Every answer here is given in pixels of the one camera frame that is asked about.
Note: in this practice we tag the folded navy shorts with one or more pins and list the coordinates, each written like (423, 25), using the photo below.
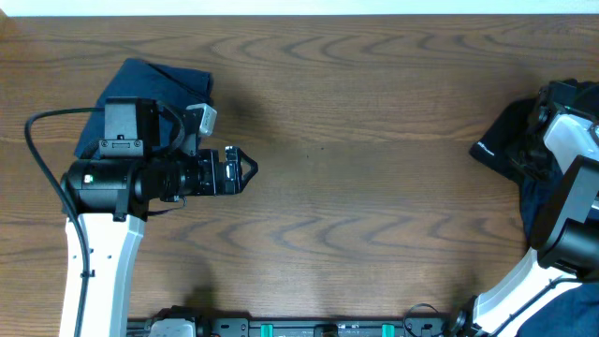
(178, 87)

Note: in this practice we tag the black garment with logo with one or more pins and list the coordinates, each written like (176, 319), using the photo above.
(514, 147)

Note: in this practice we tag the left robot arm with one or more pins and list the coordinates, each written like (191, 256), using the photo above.
(149, 150)

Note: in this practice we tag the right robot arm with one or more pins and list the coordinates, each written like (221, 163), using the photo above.
(547, 146)

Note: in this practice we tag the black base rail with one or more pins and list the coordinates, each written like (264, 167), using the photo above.
(183, 321)

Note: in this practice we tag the dark blue cloth pile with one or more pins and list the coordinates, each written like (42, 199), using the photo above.
(572, 314)

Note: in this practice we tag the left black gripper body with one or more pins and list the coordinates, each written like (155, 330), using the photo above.
(208, 182)

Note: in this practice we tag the navy blue shorts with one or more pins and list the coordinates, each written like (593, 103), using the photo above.
(533, 195)

